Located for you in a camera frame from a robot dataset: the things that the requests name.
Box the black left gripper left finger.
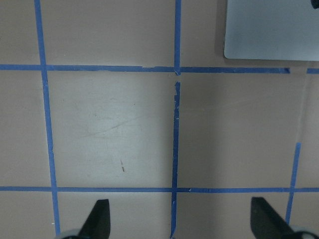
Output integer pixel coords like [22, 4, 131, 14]
[78, 199, 110, 237]

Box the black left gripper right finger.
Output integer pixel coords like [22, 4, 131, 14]
[250, 197, 294, 238]

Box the silver closed laptop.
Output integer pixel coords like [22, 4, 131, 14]
[224, 0, 319, 61]

